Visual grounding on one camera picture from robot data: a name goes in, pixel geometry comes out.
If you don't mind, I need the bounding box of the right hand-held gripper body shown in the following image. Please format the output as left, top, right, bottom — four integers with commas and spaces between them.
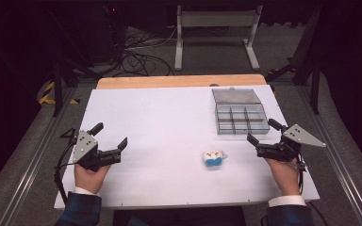
255, 123, 327, 163

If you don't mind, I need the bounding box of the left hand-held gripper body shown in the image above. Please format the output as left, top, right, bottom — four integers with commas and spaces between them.
72, 129, 122, 173

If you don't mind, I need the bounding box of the clear plastic compartment box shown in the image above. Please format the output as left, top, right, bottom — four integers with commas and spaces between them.
211, 87, 272, 136

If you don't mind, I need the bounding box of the small white and blue plush toy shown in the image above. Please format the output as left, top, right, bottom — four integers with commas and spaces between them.
202, 150, 229, 168

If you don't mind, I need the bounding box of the person's left hand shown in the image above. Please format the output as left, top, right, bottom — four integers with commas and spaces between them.
74, 163, 111, 195

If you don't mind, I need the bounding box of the person's right hand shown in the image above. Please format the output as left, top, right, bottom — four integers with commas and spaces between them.
264, 156, 302, 198

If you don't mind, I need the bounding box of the white board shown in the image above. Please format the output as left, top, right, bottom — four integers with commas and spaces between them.
54, 84, 321, 211

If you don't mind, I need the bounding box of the yellow and black floor tape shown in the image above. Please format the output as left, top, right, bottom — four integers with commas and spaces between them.
38, 80, 81, 105

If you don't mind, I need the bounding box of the black tripod stand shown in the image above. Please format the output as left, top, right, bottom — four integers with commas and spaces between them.
43, 8, 103, 118

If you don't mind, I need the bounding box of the black metal stand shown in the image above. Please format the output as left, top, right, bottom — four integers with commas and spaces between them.
265, 6, 323, 116

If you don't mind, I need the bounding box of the wooden table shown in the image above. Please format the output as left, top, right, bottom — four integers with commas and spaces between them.
96, 73, 268, 90

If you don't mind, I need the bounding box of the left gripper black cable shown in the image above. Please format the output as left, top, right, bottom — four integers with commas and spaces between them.
54, 127, 78, 205

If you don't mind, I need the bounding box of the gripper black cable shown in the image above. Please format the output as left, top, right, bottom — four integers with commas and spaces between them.
285, 153, 329, 226
54, 127, 78, 205

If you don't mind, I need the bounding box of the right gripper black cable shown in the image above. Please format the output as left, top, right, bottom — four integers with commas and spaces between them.
285, 153, 329, 226

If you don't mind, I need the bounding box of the metal floor rail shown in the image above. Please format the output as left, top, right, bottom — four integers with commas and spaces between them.
0, 86, 78, 226
296, 84, 362, 226

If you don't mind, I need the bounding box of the bundle of black floor cables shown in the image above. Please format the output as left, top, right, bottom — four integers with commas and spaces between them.
105, 26, 178, 78

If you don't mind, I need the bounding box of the white metal table frame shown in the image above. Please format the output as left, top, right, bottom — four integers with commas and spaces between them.
173, 5, 264, 72

